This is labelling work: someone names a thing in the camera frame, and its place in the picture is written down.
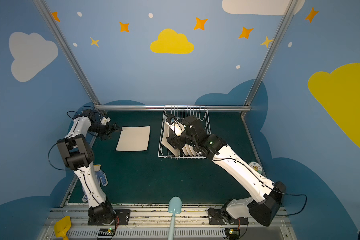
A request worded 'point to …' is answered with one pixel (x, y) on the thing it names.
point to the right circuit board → (232, 233)
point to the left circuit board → (107, 231)
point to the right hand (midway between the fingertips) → (176, 128)
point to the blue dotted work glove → (102, 177)
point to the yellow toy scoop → (62, 227)
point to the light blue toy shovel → (175, 207)
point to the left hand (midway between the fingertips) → (115, 133)
